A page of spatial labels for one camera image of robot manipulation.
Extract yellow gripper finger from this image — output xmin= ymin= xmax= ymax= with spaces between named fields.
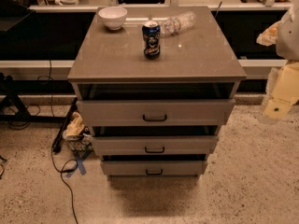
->
xmin=256 ymin=21 xmax=279 ymax=47

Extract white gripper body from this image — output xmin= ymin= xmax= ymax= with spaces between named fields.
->
xmin=258 ymin=61 xmax=299 ymax=124

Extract grey bottom drawer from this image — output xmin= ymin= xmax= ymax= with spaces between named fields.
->
xmin=101 ymin=161 xmax=207 ymax=176

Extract grey drawer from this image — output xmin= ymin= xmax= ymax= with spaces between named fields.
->
xmin=101 ymin=161 xmax=207 ymax=176
xmin=92 ymin=135 xmax=219 ymax=156
xmin=77 ymin=99 xmax=235 ymax=127

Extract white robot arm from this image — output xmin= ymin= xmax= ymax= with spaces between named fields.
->
xmin=256 ymin=0 xmax=299 ymax=124

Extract grey drawer cabinet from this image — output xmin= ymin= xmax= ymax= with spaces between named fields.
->
xmin=68 ymin=7 xmax=246 ymax=176

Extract grey top drawer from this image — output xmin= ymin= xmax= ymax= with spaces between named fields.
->
xmin=77 ymin=99 xmax=235 ymax=127

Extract grey middle drawer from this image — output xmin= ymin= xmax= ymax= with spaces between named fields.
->
xmin=92 ymin=135 xmax=219 ymax=156

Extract clear plastic bottle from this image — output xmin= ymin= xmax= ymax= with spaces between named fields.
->
xmin=160 ymin=11 xmax=196 ymax=36

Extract blue soda can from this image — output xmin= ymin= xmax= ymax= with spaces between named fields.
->
xmin=142 ymin=21 xmax=161 ymax=59

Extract white ceramic bowl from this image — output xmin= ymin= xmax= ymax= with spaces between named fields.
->
xmin=98 ymin=7 xmax=127 ymax=30

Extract crumpled snack bags box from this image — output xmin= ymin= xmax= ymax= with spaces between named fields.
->
xmin=63 ymin=111 xmax=93 ymax=151

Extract blue tape cross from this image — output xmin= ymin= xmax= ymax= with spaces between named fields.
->
xmin=65 ymin=150 xmax=92 ymax=177

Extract black power strip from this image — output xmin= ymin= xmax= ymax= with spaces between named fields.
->
xmin=51 ymin=98 xmax=77 ymax=153

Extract black stand legs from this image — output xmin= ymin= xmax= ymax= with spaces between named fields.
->
xmin=0 ymin=73 xmax=66 ymax=123

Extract black floor cable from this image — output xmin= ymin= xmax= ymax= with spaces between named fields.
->
xmin=50 ymin=143 xmax=79 ymax=224

